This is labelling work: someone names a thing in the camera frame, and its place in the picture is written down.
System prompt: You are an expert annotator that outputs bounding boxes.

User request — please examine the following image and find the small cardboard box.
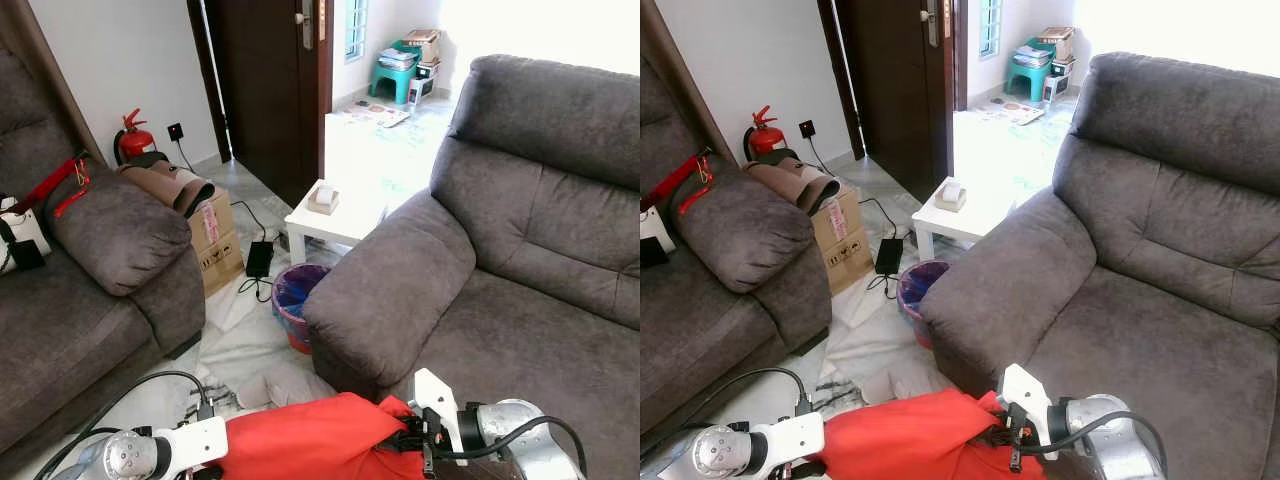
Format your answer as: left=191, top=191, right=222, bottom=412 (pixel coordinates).
left=1038, top=25, right=1078, bottom=64
left=403, top=28, right=443, bottom=67

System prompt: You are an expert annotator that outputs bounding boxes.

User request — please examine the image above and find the red strap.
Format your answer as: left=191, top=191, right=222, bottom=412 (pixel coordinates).
left=655, top=149, right=717, bottom=217
left=20, top=153, right=93, bottom=219

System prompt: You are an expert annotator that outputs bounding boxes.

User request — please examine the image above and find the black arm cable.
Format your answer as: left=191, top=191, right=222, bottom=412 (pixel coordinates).
left=640, top=366, right=811, bottom=461
left=430, top=414, right=589, bottom=480
left=33, top=369, right=217, bottom=480
left=1025, top=409, right=1171, bottom=480

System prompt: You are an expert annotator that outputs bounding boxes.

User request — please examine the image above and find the purple waste basket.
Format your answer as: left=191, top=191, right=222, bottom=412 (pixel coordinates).
left=271, top=263, right=332, bottom=355
left=896, top=259, right=952, bottom=350

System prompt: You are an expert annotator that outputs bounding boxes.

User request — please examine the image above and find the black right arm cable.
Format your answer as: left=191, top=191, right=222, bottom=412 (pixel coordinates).
left=430, top=414, right=589, bottom=480
left=1025, top=409, right=1171, bottom=480

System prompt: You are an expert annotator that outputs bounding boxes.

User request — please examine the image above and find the red fire extinguisher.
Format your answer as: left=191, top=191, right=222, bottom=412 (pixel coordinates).
left=113, top=108, right=158, bottom=167
left=743, top=104, right=788, bottom=162

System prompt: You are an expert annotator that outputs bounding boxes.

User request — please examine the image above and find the teal framed window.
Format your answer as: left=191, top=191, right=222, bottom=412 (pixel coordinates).
left=344, top=0, right=369, bottom=62
left=979, top=0, right=1004, bottom=59

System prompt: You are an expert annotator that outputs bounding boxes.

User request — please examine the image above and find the red pillow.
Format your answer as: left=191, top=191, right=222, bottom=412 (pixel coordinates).
left=812, top=387, right=1047, bottom=480
left=218, top=392, right=431, bottom=480

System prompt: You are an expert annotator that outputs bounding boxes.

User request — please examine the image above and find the white side table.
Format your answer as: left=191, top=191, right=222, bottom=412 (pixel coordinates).
left=911, top=176, right=1019, bottom=262
left=284, top=178, right=393, bottom=265

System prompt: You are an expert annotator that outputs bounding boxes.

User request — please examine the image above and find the brown rolled blanket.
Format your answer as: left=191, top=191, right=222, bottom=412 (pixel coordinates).
left=745, top=147, right=842, bottom=217
left=117, top=151, right=217, bottom=219

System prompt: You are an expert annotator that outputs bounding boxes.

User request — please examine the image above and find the white cloth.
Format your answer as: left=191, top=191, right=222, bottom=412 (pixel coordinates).
left=858, top=368, right=953, bottom=407
left=233, top=372, right=338, bottom=411

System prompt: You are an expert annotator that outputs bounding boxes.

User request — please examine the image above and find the newspaper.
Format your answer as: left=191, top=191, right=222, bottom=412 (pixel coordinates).
left=343, top=102, right=412, bottom=129
left=974, top=99, right=1047, bottom=127

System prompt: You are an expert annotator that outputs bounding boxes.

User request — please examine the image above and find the white and black bag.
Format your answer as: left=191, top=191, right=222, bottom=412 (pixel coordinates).
left=0, top=194, right=53, bottom=277
left=640, top=205, right=674, bottom=270

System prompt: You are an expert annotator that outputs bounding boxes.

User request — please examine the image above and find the teal plastic stool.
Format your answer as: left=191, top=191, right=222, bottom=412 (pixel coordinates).
left=369, top=40, right=423, bottom=107
left=1004, top=38, right=1057, bottom=103

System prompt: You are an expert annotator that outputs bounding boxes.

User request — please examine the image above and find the black adapter cable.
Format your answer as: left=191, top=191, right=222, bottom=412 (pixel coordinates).
left=176, top=140, right=276, bottom=304
left=808, top=137, right=906, bottom=301

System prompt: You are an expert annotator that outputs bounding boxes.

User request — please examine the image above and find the grey fabric sofa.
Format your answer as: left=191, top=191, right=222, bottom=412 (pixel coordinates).
left=0, top=45, right=208, bottom=471
left=917, top=51, right=1280, bottom=480
left=302, top=54, right=641, bottom=480
left=640, top=58, right=833, bottom=438

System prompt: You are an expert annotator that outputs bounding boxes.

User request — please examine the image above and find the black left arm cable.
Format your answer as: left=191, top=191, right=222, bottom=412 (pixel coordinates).
left=640, top=366, right=811, bottom=461
left=33, top=369, right=217, bottom=480

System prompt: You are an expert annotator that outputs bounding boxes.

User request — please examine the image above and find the dark wooden door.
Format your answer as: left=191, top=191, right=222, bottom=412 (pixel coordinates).
left=818, top=0, right=967, bottom=204
left=187, top=0, right=335, bottom=209

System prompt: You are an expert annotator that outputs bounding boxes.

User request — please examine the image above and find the brown cardboard box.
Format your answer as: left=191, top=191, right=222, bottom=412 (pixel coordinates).
left=188, top=188, right=247, bottom=299
left=812, top=184, right=875, bottom=297

